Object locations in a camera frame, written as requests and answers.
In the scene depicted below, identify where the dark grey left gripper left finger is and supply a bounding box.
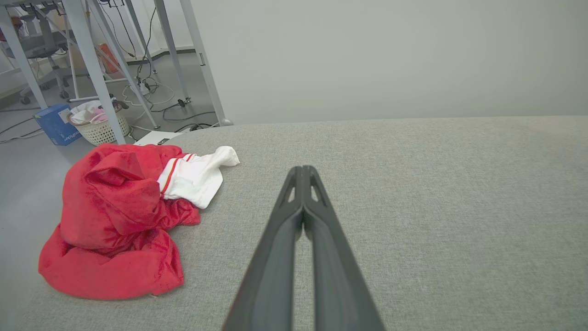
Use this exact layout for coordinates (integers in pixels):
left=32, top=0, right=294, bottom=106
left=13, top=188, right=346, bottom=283
left=222, top=166, right=304, bottom=331

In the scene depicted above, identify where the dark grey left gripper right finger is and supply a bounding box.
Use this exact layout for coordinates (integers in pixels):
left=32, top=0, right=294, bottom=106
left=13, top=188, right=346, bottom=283
left=304, top=166, right=385, bottom=331

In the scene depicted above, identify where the red and white t-shirt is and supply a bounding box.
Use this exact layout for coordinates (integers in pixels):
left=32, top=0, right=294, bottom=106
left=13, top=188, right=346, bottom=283
left=38, top=143, right=240, bottom=301

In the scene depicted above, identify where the grey fabric sofa surface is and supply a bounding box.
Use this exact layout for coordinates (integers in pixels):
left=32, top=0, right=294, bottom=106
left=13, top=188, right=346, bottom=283
left=9, top=115, right=588, bottom=331

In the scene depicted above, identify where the white flat floor device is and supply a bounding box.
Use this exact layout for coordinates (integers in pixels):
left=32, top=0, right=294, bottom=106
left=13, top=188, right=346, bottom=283
left=134, top=131, right=183, bottom=147

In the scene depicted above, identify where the white woven laundry basket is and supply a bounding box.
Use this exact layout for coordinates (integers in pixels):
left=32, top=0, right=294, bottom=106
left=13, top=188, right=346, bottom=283
left=69, top=105, right=130, bottom=146

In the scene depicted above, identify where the white and pink clothes pile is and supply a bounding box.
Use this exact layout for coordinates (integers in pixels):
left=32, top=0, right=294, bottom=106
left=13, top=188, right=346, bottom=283
left=70, top=100, right=123, bottom=125

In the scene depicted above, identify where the blue cardboard box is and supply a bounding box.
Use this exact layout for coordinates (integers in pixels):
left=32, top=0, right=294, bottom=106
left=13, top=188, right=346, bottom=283
left=33, top=104, right=82, bottom=146

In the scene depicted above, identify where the orange bag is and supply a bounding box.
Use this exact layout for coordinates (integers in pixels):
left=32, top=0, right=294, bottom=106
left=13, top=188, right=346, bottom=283
left=98, top=43, right=119, bottom=74

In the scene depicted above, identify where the grey office chair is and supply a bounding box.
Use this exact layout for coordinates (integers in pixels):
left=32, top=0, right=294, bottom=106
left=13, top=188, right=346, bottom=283
left=4, top=4, right=70, bottom=104

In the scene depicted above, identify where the black floor cable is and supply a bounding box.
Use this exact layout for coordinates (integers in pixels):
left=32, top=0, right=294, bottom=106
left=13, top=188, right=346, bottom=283
left=151, top=102, right=217, bottom=133

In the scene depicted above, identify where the white floor cable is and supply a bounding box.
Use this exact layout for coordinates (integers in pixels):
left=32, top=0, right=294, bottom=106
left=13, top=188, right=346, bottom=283
left=121, top=82, right=176, bottom=108

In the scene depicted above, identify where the grey metal table frame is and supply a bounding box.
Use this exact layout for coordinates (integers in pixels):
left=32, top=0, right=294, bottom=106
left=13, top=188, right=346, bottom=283
left=0, top=0, right=233, bottom=145

